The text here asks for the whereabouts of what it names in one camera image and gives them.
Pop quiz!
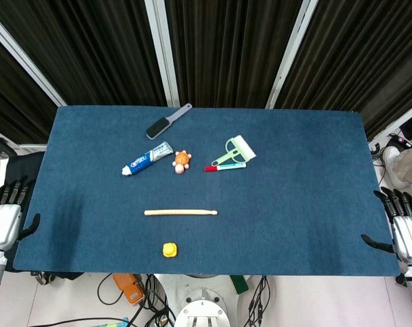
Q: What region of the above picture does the black pleated curtain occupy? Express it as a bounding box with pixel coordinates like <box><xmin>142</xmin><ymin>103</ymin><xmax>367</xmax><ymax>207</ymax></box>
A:
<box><xmin>0</xmin><ymin>0</ymin><xmax>168</xmax><ymax>107</ymax></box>
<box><xmin>274</xmin><ymin>0</ymin><xmax>412</xmax><ymax>140</ymax></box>
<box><xmin>0</xmin><ymin>29</ymin><xmax>59</xmax><ymax>146</ymax></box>
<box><xmin>164</xmin><ymin>0</ymin><xmax>309</xmax><ymax>109</ymax></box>

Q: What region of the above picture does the blue fabric table cloth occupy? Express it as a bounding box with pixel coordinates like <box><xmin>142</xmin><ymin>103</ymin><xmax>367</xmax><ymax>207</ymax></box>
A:
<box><xmin>13</xmin><ymin>104</ymin><xmax>402</xmax><ymax>277</ymax></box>

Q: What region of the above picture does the red capped marker pen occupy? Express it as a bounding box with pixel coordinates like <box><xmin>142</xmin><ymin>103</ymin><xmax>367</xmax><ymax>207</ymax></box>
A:
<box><xmin>204</xmin><ymin>162</ymin><xmax>247</xmax><ymax>173</ymax></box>

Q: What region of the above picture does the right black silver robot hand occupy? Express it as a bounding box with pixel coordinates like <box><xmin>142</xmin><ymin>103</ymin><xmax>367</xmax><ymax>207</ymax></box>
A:
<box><xmin>360</xmin><ymin>185</ymin><xmax>412</xmax><ymax>264</ymax></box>

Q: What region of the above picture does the orange pink turtle toy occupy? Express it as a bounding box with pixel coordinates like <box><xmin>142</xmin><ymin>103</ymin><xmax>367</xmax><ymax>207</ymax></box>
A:
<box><xmin>172</xmin><ymin>150</ymin><xmax>193</xmax><ymax>175</ymax></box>

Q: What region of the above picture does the black cable bundle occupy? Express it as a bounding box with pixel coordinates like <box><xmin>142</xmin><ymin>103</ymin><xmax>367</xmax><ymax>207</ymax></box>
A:
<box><xmin>123</xmin><ymin>272</ymin><xmax>176</xmax><ymax>327</ymax></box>
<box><xmin>247</xmin><ymin>275</ymin><xmax>272</xmax><ymax>327</ymax></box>

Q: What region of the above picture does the white robot torso base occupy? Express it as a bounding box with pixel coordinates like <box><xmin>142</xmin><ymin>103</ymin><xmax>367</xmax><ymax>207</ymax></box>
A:
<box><xmin>174</xmin><ymin>274</ymin><xmax>241</xmax><ymax>327</ymax></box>

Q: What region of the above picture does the wooden drumstick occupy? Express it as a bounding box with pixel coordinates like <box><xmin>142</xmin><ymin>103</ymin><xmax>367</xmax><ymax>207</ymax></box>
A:
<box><xmin>144</xmin><ymin>208</ymin><xmax>219</xmax><ymax>217</ymax></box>

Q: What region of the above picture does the orange handheld controller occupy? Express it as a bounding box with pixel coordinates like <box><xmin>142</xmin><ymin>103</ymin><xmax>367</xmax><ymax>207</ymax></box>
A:
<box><xmin>111</xmin><ymin>272</ymin><xmax>146</xmax><ymax>307</ymax></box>

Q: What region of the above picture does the white metal frame post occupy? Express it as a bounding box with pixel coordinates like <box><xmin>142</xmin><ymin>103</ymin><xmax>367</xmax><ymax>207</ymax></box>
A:
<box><xmin>143</xmin><ymin>0</ymin><xmax>181</xmax><ymax>108</ymax></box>
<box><xmin>265</xmin><ymin>0</ymin><xmax>319</xmax><ymax>110</ymax></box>
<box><xmin>362</xmin><ymin>97</ymin><xmax>412</xmax><ymax>144</ymax></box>
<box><xmin>0</xmin><ymin>8</ymin><xmax>67</xmax><ymax>107</ymax></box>

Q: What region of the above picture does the green white window brush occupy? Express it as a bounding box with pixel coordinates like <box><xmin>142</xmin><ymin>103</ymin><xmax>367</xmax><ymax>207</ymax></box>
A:
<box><xmin>210</xmin><ymin>134</ymin><xmax>257</xmax><ymax>168</ymax></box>

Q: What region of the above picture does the white blue toothpaste tube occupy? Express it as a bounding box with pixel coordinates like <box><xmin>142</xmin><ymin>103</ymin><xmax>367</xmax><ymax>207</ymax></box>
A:
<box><xmin>121</xmin><ymin>140</ymin><xmax>174</xmax><ymax>177</ymax></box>

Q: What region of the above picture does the yellow rubber duck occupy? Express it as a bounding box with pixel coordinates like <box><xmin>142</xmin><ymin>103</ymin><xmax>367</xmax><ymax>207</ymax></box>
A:
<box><xmin>162</xmin><ymin>241</ymin><xmax>180</xmax><ymax>258</ymax></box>

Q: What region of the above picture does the white sneaker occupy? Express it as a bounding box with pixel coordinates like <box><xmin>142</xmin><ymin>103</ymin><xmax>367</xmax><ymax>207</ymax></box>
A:
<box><xmin>381</xmin><ymin>145</ymin><xmax>411</xmax><ymax>190</ymax></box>

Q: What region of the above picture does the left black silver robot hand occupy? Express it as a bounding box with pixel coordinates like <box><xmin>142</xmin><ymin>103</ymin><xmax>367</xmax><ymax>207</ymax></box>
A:
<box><xmin>0</xmin><ymin>176</ymin><xmax>42</xmax><ymax>251</ymax></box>

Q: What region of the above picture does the black looped cable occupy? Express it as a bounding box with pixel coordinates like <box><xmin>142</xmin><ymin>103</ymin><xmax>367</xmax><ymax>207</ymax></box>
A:
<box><xmin>96</xmin><ymin>272</ymin><xmax>125</xmax><ymax>307</ymax></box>

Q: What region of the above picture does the beige trouser leg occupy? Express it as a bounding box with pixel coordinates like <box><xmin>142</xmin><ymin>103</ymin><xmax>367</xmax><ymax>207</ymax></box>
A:
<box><xmin>394</xmin><ymin>146</ymin><xmax>412</xmax><ymax>185</ymax></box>

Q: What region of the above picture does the green flat block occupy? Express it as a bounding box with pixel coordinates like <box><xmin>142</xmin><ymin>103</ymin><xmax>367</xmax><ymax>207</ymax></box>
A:
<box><xmin>229</xmin><ymin>275</ymin><xmax>250</xmax><ymax>295</ymax></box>

